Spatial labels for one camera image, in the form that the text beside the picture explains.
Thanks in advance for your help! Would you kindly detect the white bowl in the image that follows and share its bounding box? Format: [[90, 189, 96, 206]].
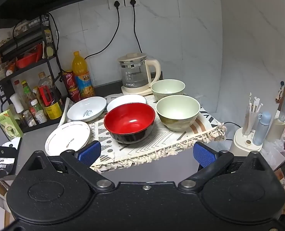
[[106, 94, 147, 112]]

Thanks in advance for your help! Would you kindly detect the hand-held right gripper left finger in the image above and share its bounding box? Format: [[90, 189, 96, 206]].
[[27, 140, 115, 193]]

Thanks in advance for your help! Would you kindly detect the white utensil holder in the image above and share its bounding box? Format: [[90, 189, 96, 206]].
[[229, 127, 263, 157]]

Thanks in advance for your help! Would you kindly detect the red drink can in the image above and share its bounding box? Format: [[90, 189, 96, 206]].
[[62, 70, 77, 90], [68, 87, 82, 103]]

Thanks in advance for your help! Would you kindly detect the large green bowl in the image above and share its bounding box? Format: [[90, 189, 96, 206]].
[[156, 95, 201, 131]]

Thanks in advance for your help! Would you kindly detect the wrapped chopsticks bundle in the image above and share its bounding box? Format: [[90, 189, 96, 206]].
[[243, 93, 263, 135]]

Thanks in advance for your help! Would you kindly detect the green cardboard box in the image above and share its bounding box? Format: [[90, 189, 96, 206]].
[[0, 109, 24, 139]]

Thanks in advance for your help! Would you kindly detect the red and black bowl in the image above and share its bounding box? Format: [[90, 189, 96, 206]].
[[104, 103, 156, 144]]

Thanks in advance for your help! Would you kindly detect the green label sauce bottle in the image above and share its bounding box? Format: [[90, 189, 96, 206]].
[[21, 80, 36, 107]]

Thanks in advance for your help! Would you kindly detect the glass electric kettle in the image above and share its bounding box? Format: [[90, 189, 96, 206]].
[[117, 52, 162, 92]]

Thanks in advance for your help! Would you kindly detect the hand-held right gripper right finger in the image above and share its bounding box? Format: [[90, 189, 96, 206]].
[[178, 141, 268, 193]]

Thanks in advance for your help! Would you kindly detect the white bottle blue top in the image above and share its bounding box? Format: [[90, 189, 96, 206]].
[[265, 95, 285, 142]]

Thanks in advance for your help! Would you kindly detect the orange juice bottle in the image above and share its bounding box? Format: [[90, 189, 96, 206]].
[[72, 51, 95, 99]]

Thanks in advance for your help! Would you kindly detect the black power cable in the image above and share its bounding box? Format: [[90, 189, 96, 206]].
[[129, 0, 143, 53], [84, 1, 122, 60]]

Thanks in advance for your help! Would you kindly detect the cream kettle base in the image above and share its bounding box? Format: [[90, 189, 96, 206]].
[[121, 82, 157, 96]]

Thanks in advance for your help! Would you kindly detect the black kitchen rack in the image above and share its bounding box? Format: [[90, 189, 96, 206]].
[[0, 12, 69, 133]]

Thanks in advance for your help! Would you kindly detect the white plate gold rim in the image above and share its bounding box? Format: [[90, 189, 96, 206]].
[[45, 121, 91, 156]]

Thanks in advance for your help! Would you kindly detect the small green bowl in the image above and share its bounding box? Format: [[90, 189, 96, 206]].
[[151, 79, 186, 101]]

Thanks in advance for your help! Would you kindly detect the red plastic container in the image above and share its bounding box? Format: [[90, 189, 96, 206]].
[[16, 52, 39, 68]]

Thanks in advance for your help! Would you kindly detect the blue thermos bottle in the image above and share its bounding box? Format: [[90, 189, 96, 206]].
[[252, 112, 272, 147]]

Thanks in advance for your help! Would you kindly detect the thin black cable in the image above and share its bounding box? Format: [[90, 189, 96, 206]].
[[223, 121, 242, 141]]

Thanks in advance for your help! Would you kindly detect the dark sauce bottle red label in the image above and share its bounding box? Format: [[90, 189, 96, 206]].
[[38, 72, 63, 120]]

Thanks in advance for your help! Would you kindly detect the small seasoning jar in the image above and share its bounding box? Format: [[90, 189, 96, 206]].
[[23, 110, 37, 127], [31, 99, 48, 124]]

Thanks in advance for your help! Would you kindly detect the patterned fringed mat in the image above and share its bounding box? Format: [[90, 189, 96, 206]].
[[58, 94, 227, 172]]

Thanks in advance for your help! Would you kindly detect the white plate blue rim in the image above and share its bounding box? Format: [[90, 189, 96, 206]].
[[67, 96, 107, 122]]

